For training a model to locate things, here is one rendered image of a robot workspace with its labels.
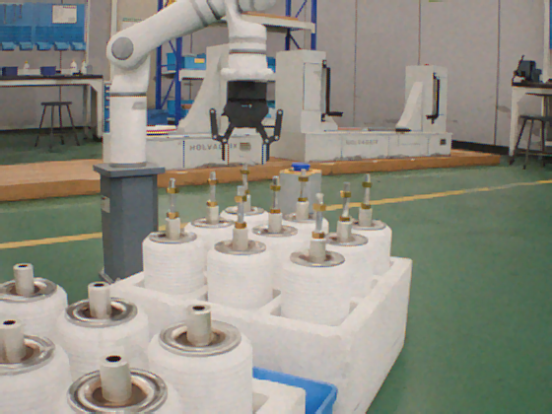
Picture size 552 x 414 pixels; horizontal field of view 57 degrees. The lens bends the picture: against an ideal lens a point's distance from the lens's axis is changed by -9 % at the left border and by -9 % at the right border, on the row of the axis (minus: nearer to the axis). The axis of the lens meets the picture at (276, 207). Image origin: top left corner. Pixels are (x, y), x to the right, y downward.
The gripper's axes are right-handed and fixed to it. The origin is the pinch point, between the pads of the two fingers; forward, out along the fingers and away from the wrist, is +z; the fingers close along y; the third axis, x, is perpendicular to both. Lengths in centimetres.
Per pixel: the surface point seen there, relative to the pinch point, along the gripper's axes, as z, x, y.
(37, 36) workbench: -89, -528, 253
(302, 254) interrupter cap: 10.1, 30.5, -8.1
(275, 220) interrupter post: 8.3, 17.1, -5.0
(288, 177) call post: 5.3, -10.7, -8.9
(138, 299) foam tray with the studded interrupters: 18.3, 27.3, 15.6
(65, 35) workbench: -91, -547, 224
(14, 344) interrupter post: 9, 64, 19
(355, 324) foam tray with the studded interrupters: 17.4, 38.1, -14.6
